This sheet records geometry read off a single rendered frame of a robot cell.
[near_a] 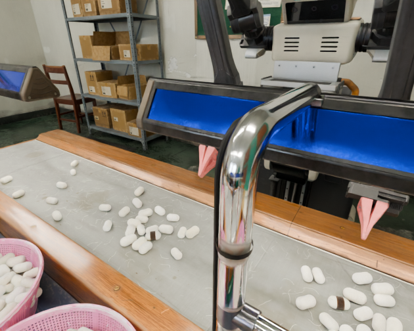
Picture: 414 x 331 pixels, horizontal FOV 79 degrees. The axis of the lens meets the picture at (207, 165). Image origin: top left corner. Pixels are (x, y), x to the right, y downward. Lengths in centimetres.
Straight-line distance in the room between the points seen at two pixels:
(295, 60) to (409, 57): 51
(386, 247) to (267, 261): 26
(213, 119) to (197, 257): 35
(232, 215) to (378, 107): 18
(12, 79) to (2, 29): 443
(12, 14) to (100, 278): 494
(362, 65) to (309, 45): 143
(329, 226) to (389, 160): 43
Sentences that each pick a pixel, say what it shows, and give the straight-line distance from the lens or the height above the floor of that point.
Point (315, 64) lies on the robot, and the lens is 99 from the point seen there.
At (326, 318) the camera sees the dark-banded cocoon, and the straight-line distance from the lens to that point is 51.
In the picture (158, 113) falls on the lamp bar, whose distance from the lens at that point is 36.
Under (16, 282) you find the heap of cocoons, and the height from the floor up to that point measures 74.
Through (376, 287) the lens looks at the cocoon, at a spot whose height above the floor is 76.
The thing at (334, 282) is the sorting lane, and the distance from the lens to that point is 59.
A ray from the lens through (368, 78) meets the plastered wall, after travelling 242.
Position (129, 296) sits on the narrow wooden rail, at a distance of 50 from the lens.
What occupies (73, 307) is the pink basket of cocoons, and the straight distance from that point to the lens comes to 52.
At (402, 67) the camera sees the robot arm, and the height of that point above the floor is 112.
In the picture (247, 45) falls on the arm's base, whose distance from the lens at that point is 110.
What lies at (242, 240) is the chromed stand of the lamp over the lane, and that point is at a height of 104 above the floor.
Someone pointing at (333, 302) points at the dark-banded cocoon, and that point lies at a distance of 54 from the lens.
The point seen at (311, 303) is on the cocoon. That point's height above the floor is 76.
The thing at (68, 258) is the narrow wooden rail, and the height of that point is 76.
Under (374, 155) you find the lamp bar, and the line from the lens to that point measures 27.
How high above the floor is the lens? 116
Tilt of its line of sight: 26 degrees down
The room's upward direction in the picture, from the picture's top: straight up
